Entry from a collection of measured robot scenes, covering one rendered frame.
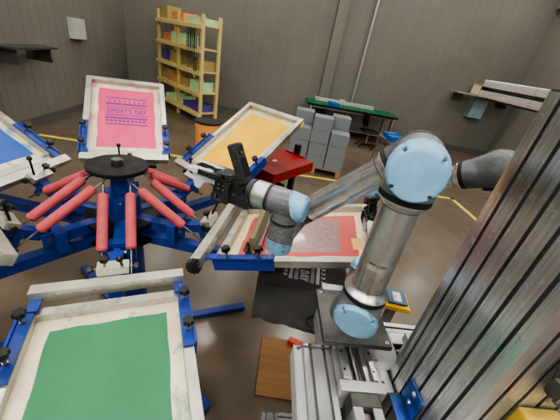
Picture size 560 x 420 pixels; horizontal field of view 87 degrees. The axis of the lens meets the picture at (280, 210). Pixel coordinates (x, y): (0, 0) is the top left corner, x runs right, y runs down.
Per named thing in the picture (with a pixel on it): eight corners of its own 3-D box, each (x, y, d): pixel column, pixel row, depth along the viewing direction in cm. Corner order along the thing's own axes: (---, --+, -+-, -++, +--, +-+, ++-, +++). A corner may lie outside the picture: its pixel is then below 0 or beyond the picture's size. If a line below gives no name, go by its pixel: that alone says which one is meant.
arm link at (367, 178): (429, 114, 73) (284, 200, 100) (431, 120, 64) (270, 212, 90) (452, 154, 74) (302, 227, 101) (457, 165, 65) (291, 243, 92)
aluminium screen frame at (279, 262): (367, 208, 181) (367, 203, 179) (382, 269, 130) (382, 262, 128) (244, 212, 195) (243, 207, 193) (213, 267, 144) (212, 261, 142)
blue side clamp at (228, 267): (276, 264, 142) (274, 252, 139) (274, 271, 138) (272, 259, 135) (217, 264, 148) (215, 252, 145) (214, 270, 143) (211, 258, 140)
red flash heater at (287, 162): (276, 157, 312) (277, 146, 306) (311, 172, 290) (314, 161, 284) (233, 167, 267) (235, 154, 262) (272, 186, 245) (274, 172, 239)
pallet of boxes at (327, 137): (337, 166, 633) (351, 116, 583) (338, 178, 571) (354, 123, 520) (288, 156, 637) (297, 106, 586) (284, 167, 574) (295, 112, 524)
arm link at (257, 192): (265, 187, 75) (277, 181, 82) (250, 181, 76) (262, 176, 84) (260, 213, 78) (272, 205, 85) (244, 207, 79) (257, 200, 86)
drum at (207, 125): (197, 154, 557) (197, 115, 523) (221, 157, 561) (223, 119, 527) (190, 162, 517) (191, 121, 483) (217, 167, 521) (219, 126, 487)
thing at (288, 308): (327, 334, 174) (344, 289, 157) (327, 347, 167) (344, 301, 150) (252, 315, 177) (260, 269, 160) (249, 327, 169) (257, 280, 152)
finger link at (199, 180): (179, 184, 83) (210, 192, 82) (181, 163, 81) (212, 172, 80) (184, 182, 86) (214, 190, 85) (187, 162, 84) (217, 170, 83)
